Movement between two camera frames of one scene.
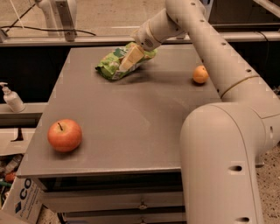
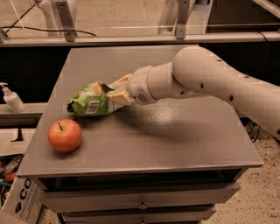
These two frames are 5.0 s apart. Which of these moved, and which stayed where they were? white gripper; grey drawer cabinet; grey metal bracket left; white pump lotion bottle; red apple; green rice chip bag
Moved: green rice chip bag; white gripper
Stayed: white pump lotion bottle; red apple; grey metal bracket left; grey drawer cabinet
